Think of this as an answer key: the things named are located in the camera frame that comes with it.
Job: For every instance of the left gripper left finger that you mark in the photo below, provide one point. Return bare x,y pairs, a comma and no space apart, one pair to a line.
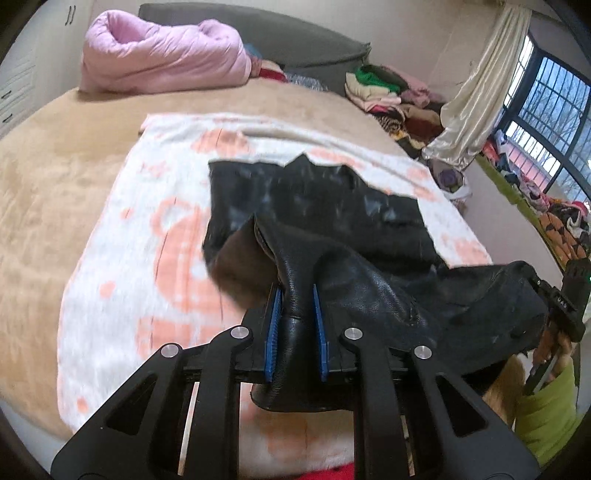
177,416

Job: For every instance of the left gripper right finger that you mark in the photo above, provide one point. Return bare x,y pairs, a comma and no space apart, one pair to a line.
421,358

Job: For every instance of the right hand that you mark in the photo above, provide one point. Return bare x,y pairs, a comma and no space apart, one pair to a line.
553,344

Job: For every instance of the clothes along window sill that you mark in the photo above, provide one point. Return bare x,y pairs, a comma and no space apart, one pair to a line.
563,225

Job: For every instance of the red garment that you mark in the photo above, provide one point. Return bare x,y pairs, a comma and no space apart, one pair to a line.
344,472

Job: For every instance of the green sleeve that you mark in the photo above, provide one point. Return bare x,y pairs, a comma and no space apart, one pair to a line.
547,420

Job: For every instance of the pink rolled quilt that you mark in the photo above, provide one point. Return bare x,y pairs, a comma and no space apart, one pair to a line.
125,54

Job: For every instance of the pile of folded clothes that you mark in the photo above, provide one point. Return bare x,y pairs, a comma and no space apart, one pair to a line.
405,107

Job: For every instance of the bag of clothes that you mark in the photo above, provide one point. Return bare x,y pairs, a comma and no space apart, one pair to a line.
451,181

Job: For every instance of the window with black frame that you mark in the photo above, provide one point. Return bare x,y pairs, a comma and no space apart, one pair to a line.
546,120

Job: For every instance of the cream satin curtain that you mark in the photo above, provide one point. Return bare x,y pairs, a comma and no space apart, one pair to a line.
470,116

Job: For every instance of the black leather jacket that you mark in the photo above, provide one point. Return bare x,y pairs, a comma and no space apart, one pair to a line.
329,252

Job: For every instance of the tan bed sheet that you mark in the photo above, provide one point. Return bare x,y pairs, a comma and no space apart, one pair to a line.
57,168

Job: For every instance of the white wardrobe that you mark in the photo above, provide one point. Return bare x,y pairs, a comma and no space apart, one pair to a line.
44,61

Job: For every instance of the white pink fleece blanket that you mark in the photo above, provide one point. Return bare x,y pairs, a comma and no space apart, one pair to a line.
141,281

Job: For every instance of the grey quilted headboard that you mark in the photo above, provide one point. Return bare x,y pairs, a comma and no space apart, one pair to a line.
301,47

